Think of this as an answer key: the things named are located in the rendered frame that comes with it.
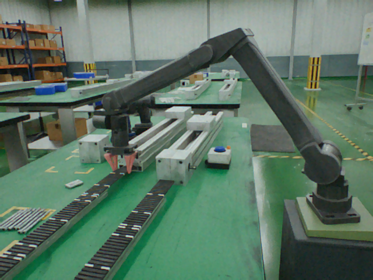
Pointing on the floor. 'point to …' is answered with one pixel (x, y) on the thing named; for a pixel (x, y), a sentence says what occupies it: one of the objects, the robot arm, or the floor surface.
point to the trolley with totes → (85, 85)
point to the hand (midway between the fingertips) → (122, 170)
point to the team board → (364, 53)
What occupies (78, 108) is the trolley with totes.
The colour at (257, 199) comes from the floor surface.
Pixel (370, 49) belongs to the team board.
